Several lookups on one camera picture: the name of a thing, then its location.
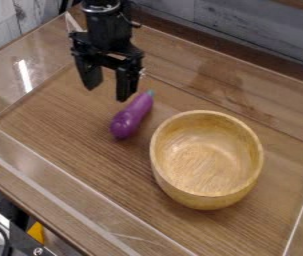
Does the clear acrylic tray wall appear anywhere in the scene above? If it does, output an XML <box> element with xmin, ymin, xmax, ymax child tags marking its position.
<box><xmin>0</xmin><ymin>15</ymin><xmax>303</xmax><ymax>256</ymax></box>

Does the brown wooden bowl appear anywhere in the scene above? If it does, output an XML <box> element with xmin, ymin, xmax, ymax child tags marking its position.
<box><xmin>149</xmin><ymin>110</ymin><xmax>264</xmax><ymax>210</ymax></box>

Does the yellow tag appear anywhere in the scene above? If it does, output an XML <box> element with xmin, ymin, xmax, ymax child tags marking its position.
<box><xmin>26</xmin><ymin>222</ymin><xmax>44</xmax><ymax>244</ymax></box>

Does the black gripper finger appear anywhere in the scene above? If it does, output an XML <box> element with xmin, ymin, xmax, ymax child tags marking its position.
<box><xmin>114</xmin><ymin>66</ymin><xmax>140</xmax><ymax>102</ymax></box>
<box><xmin>74</xmin><ymin>56</ymin><xmax>102</xmax><ymax>90</ymax></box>

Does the black metal base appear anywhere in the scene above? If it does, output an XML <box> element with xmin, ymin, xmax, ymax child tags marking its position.
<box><xmin>0</xmin><ymin>199</ymin><xmax>58</xmax><ymax>256</ymax></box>

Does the purple toy eggplant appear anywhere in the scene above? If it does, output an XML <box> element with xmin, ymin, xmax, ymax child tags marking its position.
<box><xmin>109</xmin><ymin>90</ymin><xmax>153</xmax><ymax>139</ymax></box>

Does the clear acrylic corner bracket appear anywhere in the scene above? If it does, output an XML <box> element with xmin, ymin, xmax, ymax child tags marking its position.
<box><xmin>64</xmin><ymin>12</ymin><xmax>85</xmax><ymax>32</ymax></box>

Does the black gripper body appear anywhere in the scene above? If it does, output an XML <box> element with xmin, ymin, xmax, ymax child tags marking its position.
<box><xmin>68</xmin><ymin>0</ymin><xmax>145</xmax><ymax>73</ymax></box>

